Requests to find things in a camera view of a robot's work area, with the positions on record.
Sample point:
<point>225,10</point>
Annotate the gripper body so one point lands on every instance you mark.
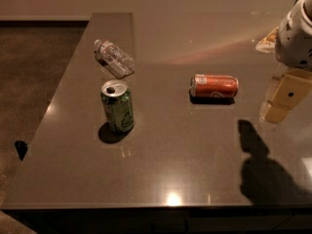
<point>293,38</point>

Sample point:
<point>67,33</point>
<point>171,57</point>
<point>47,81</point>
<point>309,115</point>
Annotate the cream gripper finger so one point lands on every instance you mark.
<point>272,87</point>
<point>273,114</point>

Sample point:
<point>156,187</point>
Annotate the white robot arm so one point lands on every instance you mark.
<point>291,43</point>

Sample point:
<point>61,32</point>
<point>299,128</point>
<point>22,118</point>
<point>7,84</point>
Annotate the red coke can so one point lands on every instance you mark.
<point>213,86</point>

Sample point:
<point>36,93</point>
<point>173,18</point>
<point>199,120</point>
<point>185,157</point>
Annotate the green soda can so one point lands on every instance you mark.
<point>117,104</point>

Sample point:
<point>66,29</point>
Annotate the clear plastic water bottle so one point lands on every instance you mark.
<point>118,62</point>

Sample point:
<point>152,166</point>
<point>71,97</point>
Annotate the small black floor object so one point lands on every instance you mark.
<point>21,148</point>

